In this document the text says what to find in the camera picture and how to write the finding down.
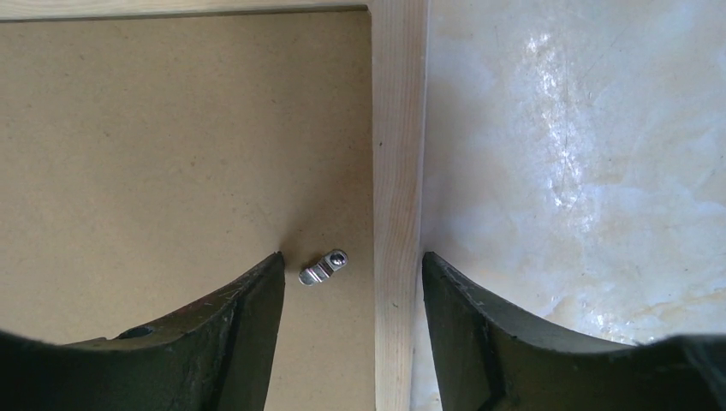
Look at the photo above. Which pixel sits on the small metal retaining clip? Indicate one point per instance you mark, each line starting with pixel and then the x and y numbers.
pixel 324 268

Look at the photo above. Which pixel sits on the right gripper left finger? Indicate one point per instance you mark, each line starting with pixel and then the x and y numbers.
pixel 215 353

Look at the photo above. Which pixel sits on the light wooden picture frame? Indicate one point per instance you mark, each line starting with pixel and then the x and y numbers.
pixel 399 47

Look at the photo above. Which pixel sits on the brown cardboard backing board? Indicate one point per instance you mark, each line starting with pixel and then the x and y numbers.
pixel 146 163

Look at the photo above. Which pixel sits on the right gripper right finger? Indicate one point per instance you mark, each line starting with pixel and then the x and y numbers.
pixel 490 354

